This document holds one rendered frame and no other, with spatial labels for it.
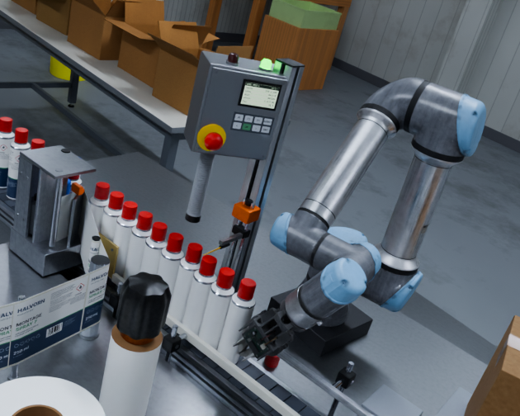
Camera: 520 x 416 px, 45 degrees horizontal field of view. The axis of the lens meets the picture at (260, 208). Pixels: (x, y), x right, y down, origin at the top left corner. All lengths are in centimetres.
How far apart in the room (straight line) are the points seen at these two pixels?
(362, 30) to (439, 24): 114
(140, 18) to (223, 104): 240
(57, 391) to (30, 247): 56
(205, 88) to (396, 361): 86
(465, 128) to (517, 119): 642
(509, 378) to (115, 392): 72
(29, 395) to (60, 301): 24
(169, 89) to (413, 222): 195
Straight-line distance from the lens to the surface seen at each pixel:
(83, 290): 127
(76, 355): 135
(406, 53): 843
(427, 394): 163
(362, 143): 132
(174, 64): 312
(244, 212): 132
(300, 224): 123
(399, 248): 146
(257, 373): 140
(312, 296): 113
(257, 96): 127
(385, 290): 150
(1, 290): 150
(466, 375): 176
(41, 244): 155
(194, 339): 138
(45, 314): 123
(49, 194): 151
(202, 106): 126
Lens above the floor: 177
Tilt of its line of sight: 25 degrees down
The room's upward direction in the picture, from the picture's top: 16 degrees clockwise
